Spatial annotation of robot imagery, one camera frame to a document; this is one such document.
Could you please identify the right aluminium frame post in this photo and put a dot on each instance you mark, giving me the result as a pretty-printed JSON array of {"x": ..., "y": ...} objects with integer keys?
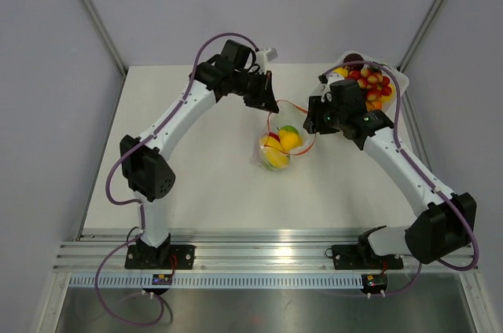
[{"x": 420, "y": 34}]

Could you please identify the red apple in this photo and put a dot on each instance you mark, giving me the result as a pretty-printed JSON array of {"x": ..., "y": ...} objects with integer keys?
[{"x": 274, "y": 136}]

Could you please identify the yellow mango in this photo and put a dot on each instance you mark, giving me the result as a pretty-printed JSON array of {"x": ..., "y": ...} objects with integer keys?
[{"x": 271, "y": 151}]

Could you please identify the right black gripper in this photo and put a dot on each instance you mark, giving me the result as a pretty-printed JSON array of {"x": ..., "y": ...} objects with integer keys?
[{"x": 315, "y": 109}]

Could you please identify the strawberry cluster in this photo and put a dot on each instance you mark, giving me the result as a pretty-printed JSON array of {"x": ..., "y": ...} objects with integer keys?
[{"x": 373, "y": 84}]

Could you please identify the clear zip bag orange zipper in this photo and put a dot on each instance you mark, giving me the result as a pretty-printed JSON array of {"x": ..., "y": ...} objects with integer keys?
[{"x": 289, "y": 114}]

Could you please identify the white plastic fruit basket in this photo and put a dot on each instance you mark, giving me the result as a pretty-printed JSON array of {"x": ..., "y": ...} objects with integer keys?
[{"x": 398, "y": 80}]

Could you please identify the left aluminium frame post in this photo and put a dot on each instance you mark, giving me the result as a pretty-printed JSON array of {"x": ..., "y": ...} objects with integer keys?
[{"x": 105, "y": 38}]

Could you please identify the green leafy orange vegetable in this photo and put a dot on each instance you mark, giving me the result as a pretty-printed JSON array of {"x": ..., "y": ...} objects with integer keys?
[{"x": 374, "y": 105}]

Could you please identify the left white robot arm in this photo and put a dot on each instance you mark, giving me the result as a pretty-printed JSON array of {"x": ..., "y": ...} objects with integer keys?
[{"x": 150, "y": 177}]

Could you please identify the aluminium frame post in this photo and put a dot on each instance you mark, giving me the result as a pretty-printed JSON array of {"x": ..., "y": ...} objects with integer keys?
[
  {"x": 420, "y": 34},
  {"x": 105, "y": 38}
]

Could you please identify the dark red plum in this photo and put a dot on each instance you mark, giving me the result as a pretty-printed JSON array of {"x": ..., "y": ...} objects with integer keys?
[{"x": 352, "y": 57}]

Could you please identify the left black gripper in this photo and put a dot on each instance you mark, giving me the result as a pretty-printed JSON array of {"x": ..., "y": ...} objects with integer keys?
[{"x": 264, "y": 98}]

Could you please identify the small yellow pear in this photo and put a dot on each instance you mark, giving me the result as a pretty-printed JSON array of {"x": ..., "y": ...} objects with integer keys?
[{"x": 343, "y": 71}]

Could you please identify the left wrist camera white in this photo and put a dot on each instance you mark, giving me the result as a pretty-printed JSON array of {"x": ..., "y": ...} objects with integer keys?
[{"x": 265, "y": 56}]

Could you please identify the aluminium mounting rail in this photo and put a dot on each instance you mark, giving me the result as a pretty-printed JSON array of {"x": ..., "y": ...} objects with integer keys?
[{"x": 217, "y": 251}]

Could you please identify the yellow lemon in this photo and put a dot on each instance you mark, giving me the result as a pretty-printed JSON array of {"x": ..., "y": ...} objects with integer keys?
[{"x": 289, "y": 141}]

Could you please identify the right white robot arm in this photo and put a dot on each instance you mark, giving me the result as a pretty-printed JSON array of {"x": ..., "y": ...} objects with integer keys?
[{"x": 444, "y": 219}]

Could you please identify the green cabbage-like vegetable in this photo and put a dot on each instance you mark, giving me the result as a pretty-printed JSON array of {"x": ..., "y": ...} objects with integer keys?
[{"x": 271, "y": 167}]

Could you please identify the white slotted cable duct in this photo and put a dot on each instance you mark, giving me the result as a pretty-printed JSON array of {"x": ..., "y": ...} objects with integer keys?
[{"x": 219, "y": 281}]

